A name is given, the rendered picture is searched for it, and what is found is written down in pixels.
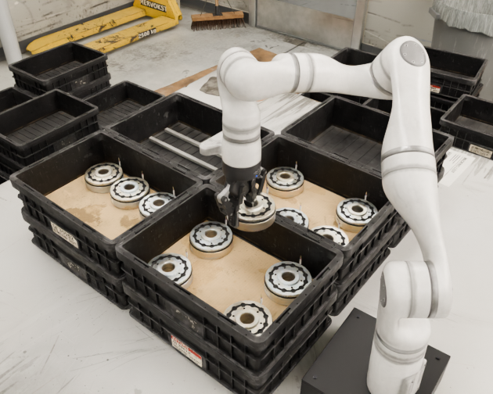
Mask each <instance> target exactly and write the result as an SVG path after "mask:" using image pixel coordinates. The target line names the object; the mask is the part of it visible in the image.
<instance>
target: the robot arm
mask: <svg viewBox="0 0 493 394"><path fill-rule="evenodd" d="M217 80H218V90H219V95H220V100H221V107H222V114H223V115H222V131H221V132H219V133H218V134H216V135H214V136H213V137H211V138H208V139H207V140H206V141H204V142H202V143H201V144H200V154H202V155H204V156H211V155H215V154H222V172H223V174H224V175H225V179H226V180H225V189H224V190H223V191H222V192H221V193H218V192H216V193H215V194H214V198H215V200H216V203H217V204H218V208H219V210H220V212H221V213H223V214H225V215H227V216H228V223H229V224H230V225H231V226H232V227H234V228H237V227H238V226H239V207H240V205H241V204H243V197H244V198H245V199H244V204H245V205H246V206H248V207H254V202H255V201H256V199H257V196H258V195H261V193H262V190H263V187H264V181H265V178H266V174H267V170H266V169H265V168H263V167H261V113H260V110H259V107H258V105H257V103H256V101H259V100H263V99H268V98H271V97H274V96H277V95H281V94H283V93H309V92H329V93H338V94H345V95H357V96H363V97H368V98H374V99H386V100H393V102H392V110H391V114H390V119H389V122H388V125H387V130H386V134H385V136H384V140H383V146H382V150H381V171H382V183H383V190H384V192H385V194H386V196H387V198H388V199H389V201H390V203H391V204H392V205H393V207H394V208H395V209H396V210H397V211H398V213H399V214H400V215H401V216H402V218H403V219H404V220H405V222H406V223H407V224H408V226H409V227H410V228H411V230H412V232H413V233H414V235H415V237H416V239H417V241H418V243H419V247H420V249H421V252H422V255H423V261H390V262H388V263H386V264H385V266H384V267H383V270H382V274H381V277H380V297H379V304H378V310H377V318H376V328H375V333H374V337H373V342H372V351H371V356H370V361H369V369H368V373H367V386H368V389H369V391H370V392H371V394H415V393H416V391H417V390H419V385H420V382H421V379H422V376H423V372H424V368H425V366H426V360H425V359H424V356H425V352H426V348H427V345H428V342H429V339H430V333H431V326H430V321H429V319H438V318H439V319H440V318H445V317H447V316H448V315H449V314H450V312H451V309H452V290H453V287H452V280H451V275H450V270H449V265H448V258H447V253H446V248H445V244H444V236H443V232H442V226H441V215H440V207H439V198H438V188H437V168H436V161H435V155H434V145H433V136H432V126H431V117H430V61H429V57H428V55H427V52H426V49H425V48H424V47H423V45H422V44H421V43H420V42H419V41H418V40H416V39H415V38H413V37H409V36H403V37H399V38H396V39H395V40H393V41H392V42H391V43H390V44H388V46H387V47H385V49H384V50H383V51H382V52H381V53H380V54H379V55H378V56H377V57H376V58H375V59H374V60H373V61H372V63H368V64H364V65H358V66H348V65H344V64H342V63H338V62H337V61H336V60H334V59H332V58H330V57H328V56H324V55H322V54H318V53H306V52H305V53H281V54H278V55H277V56H275V57H274V58H273V59H272V61H271V62H258V61H257V60H256V59H255V58H254V57H253V55H252V54H251V53H250V52H248V51H247V50H246V49H244V48H239V47H235V48H230V49H228V50H226V51H225V52H224V53H223V54H222V55H221V57H220V59H219V61H218V67H217ZM256 183H257V184H258V185H259V186H258V189H257V188H256ZM232 204H234V205H235V207H232Z"/></svg>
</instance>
